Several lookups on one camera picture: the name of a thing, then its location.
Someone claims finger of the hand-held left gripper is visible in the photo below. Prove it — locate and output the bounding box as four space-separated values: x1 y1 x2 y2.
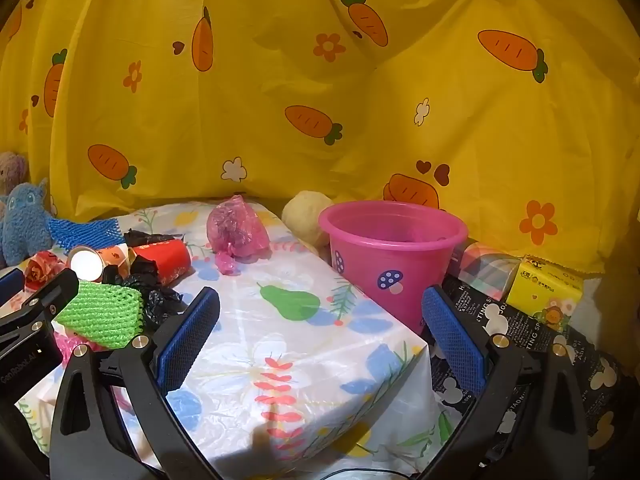
0 268 80 356
0 267 26 311

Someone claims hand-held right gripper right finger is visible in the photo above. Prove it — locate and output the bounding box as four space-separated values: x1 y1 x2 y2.
421 285 590 480

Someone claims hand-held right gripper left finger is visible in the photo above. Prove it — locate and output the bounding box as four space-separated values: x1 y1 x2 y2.
50 286 223 480

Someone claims red snack wrapper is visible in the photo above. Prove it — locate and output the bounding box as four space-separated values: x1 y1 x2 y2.
25 252 68 291

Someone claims green foam net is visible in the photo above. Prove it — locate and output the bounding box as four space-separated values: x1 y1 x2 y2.
52 281 146 351

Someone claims blue foam net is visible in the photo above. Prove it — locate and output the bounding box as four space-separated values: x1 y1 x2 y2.
47 216 126 252

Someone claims red paper cup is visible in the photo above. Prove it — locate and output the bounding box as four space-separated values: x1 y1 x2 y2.
129 239 193 288

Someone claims pink plastic bucket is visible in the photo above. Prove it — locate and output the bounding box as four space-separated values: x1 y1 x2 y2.
318 201 469 333

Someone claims pink plastic bag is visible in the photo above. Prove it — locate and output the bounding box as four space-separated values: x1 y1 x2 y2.
206 195 271 276

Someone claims black mouse-print cloth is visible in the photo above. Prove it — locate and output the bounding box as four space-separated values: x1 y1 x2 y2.
425 275 636 466

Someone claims blue plush toy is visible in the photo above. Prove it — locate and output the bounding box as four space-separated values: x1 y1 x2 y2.
0 177 68 268

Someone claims plaid pastel pack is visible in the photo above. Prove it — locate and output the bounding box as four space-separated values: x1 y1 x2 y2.
452 242 521 306

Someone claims floral plastic tablecloth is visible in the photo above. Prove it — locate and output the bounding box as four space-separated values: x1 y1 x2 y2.
15 200 451 476

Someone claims yellow tissue pack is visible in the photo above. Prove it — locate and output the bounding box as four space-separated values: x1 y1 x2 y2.
505 256 585 333

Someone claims beige plush toy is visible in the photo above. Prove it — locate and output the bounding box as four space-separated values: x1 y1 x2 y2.
0 151 28 196

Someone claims cream plush ball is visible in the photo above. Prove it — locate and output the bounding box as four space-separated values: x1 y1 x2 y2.
281 190 335 256

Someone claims yellow carrot-print cloth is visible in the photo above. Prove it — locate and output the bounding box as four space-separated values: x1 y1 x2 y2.
0 0 640 281

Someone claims black cable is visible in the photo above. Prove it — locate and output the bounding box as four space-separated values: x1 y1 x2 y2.
320 466 416 480

